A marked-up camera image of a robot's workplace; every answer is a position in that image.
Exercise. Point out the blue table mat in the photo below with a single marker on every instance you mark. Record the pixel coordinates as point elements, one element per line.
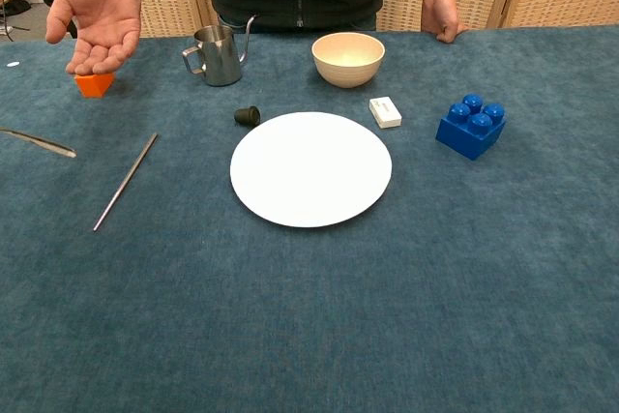
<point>309,311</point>

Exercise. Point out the person right hand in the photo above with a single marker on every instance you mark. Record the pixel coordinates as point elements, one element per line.
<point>104,16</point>

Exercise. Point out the white eraser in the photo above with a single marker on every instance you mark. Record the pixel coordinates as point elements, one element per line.
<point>386,113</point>

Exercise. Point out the beige bowl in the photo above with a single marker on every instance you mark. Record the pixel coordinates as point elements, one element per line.
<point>348,67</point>

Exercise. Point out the steel gooseneck pitcher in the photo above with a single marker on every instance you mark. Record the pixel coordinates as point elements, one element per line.
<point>220,57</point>

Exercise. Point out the orange angular block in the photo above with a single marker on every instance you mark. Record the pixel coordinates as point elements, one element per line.
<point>94,85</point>

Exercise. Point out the small black rubber cap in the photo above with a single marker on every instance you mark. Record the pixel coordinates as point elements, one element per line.
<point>246,116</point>

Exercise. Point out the small white sticker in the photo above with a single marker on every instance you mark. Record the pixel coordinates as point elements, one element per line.
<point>13,64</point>

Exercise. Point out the person left hand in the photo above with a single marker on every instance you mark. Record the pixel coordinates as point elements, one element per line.
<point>441,14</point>

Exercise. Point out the blue toy building block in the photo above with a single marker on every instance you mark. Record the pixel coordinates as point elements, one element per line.
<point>466,135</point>

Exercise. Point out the silver metal chopstick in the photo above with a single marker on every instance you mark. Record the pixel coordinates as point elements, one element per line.
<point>126,181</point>

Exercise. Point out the white round plate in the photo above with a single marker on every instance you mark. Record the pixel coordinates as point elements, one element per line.
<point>310,168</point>

